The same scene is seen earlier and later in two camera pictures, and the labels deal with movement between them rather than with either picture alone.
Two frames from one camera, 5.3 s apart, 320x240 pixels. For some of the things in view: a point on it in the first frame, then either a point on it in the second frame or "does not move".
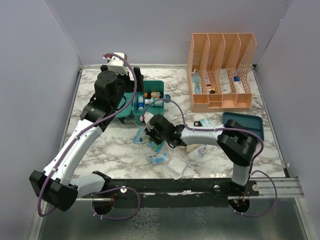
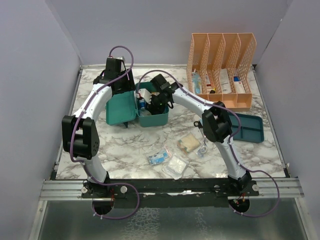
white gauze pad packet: [175, 167] does not move
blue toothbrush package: [196, 83] does not move
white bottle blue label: [140, 103] does not move
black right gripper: [150, 134] to [154, 110]
